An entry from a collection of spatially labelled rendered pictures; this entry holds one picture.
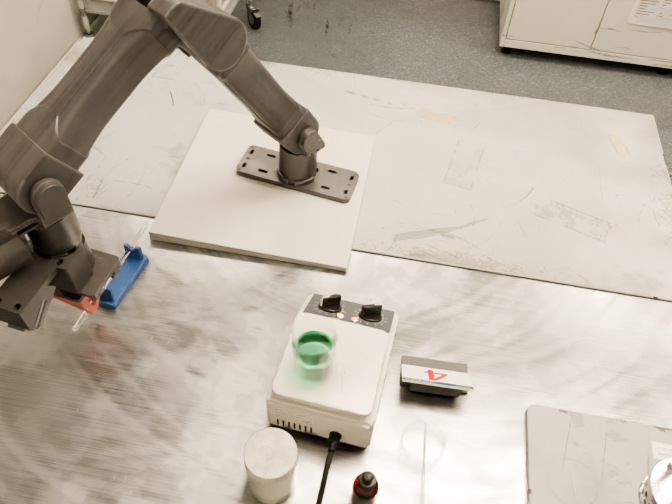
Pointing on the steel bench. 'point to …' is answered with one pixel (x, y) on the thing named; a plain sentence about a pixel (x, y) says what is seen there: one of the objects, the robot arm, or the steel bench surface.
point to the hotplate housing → (309, 419)
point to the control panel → (350, 313)
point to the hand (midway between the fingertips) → (90, 306)
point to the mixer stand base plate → (589, 456)
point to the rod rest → (130, 269)
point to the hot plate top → (367, 383)
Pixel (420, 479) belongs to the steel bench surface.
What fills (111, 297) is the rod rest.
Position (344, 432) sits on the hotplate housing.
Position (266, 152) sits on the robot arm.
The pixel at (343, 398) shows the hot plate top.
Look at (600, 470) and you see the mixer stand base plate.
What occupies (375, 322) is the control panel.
